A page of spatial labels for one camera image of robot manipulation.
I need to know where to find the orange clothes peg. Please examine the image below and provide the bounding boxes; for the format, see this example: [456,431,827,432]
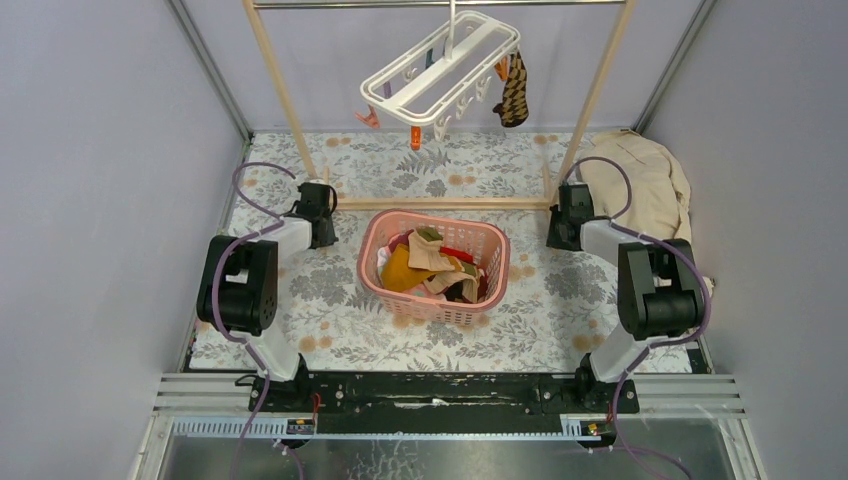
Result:
[409,126,422,151]

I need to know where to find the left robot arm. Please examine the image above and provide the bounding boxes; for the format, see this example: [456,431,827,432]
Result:
[195,182,338,411]

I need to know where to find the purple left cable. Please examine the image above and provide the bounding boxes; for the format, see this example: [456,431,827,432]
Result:
[210,161,299,480]

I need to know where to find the pink laundry basket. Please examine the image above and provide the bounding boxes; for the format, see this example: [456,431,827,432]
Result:
[357,209,510,325]

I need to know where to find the mustard yellow sock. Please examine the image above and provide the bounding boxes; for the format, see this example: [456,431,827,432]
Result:
[380,245,436,293]

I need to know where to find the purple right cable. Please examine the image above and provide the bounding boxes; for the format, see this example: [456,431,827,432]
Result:
[563,156,714,480]

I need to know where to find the white plastic clip hanger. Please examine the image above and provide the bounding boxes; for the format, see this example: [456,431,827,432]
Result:
[359,1,521,141]

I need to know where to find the red snowflake sock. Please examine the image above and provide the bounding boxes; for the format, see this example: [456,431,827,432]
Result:
[440,246,475,264]

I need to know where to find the pink clothes peg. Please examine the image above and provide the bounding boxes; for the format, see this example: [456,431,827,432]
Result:
[354,105,381,129]

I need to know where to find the brown argyle sock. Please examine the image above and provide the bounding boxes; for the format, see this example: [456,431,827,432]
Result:
[492,50,529,128]

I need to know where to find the wooden clothes rack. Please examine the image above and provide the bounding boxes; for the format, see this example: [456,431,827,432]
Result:
[243,1,635,211]

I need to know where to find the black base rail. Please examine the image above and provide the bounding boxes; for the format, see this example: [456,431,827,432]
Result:
[236,370,640,434]

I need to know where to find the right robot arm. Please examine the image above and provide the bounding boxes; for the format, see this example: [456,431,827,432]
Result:
[547,184,709,412]

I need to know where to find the purple cable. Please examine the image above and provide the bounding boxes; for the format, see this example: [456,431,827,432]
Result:
[563,156,714,480]
[210,161,299,480]

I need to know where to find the floral patterned mat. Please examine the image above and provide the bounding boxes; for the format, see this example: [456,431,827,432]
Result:
[188,131,694,374]

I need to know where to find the beige cloth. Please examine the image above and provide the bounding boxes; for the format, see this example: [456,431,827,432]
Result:
[577,131,715,293]

